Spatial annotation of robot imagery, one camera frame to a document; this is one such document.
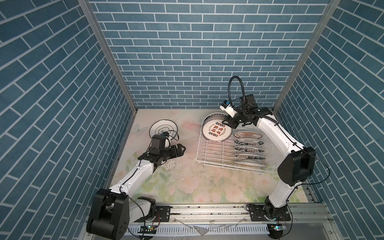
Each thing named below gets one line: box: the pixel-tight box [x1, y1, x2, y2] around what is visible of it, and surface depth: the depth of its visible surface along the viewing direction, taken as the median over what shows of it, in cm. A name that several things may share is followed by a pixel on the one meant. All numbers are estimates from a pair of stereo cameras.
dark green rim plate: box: [204, 112, 229, 120], surface depth 95 cm
